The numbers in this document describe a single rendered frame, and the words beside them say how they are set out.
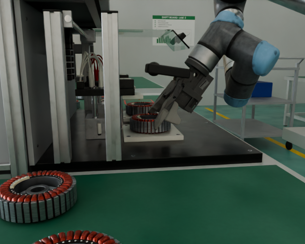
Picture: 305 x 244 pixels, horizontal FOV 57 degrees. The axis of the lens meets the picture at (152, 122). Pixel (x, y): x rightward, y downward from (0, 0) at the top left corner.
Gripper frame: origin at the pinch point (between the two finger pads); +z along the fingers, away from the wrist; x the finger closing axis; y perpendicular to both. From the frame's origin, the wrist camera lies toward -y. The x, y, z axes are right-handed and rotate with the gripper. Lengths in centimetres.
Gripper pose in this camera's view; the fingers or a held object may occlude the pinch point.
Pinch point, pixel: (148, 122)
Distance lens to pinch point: 76.6
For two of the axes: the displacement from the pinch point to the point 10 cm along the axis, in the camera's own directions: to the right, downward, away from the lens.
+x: -1.4, -2.1, 9.7
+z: -5.8, 8.1, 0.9
